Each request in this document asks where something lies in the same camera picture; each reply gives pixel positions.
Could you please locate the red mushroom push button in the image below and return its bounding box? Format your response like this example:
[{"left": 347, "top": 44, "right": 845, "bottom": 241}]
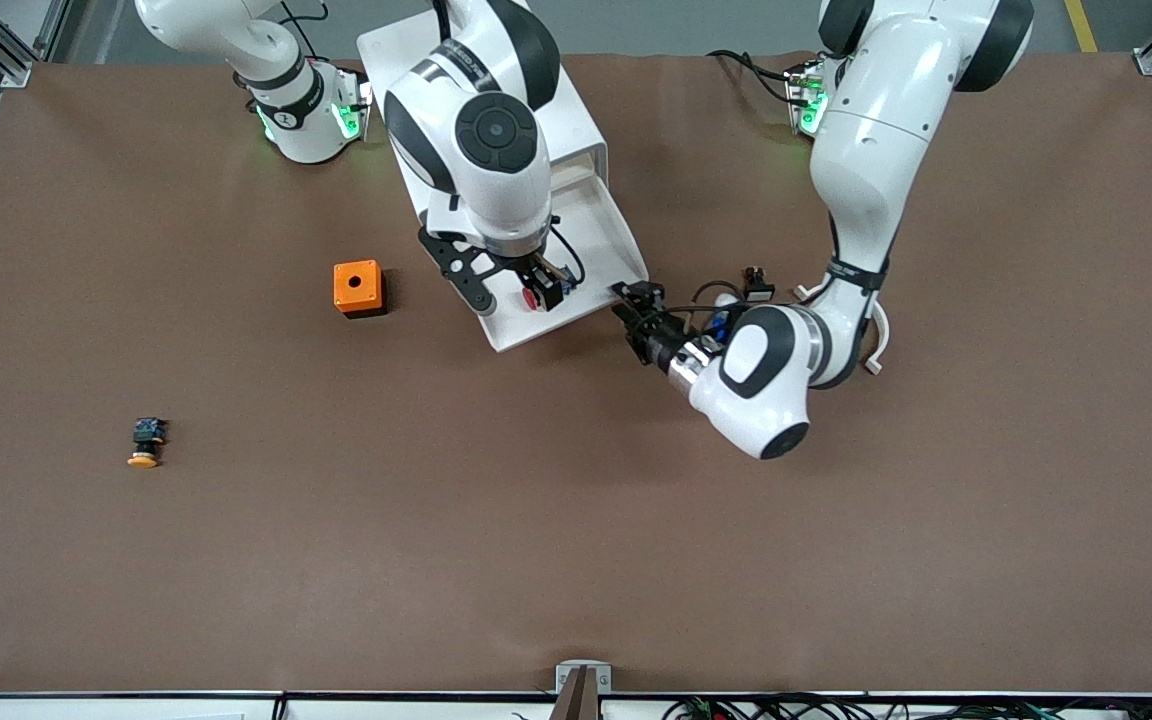
[{"left": 520, "top": 270, "right": 577, "bottom": 312}]

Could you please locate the white pull-out drawer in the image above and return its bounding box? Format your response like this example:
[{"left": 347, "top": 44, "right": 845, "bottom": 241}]
[{"left": 416, "top": 165, "right": 651, "bottom": 354}]

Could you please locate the white drawer cabinet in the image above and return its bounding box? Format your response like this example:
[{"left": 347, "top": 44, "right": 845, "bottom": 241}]
[{"left": 356, "top": 0, "right": 608, "bottom": 251}]

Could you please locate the yellow mushroom push button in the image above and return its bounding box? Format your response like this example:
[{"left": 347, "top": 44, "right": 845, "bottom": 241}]
[{"left": 126, "top": 416, "right": 170, "bottom": 470}]

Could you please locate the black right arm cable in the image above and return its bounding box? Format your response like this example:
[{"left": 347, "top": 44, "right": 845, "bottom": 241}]
[{"left": 544, "top": 222, "right": 588, "bottom": 288}]

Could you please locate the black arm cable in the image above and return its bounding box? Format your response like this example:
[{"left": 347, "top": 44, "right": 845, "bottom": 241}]
[
  {"left": 544, "top": 222, "right": 588, "bottom": 288},
  {"left": 688, "top": 215, "right": 889, "bottom": 393}
]

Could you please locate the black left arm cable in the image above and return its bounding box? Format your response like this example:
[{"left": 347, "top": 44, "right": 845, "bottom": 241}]
[{"left": 688, "top": 215, "right": 889, "bottom": 393}]

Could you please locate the orange button enclosure box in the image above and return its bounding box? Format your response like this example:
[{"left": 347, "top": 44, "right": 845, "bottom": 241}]
[{"left": 332, "top": 259, "right": 388, "bottom": 320}]

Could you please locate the white half-ring pipe clamp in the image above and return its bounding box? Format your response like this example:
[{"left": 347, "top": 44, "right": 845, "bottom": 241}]
[{"left": 794, "top": 282, "right": 890, "bottom": 377}]

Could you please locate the black left base cable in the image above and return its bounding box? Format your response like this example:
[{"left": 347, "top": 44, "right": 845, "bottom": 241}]
[{"left": 706, "top": 48, "right": 799, "bottom": 104}]

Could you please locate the grey metal table bracket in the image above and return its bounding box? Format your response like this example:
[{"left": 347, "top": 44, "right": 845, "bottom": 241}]
[{"left": 555, "top": 661, "right": 613, "bottom": 694}]

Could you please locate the brown post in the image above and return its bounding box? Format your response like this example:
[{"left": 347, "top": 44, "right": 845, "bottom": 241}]
[{"left": 550, "top": 667, "right": 602, "bottom": 720}]

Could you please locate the bundle of black cables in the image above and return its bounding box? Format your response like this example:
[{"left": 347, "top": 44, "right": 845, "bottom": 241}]
[{"left": 661, "top": 694, "right": 1152, "bottom": 720}]

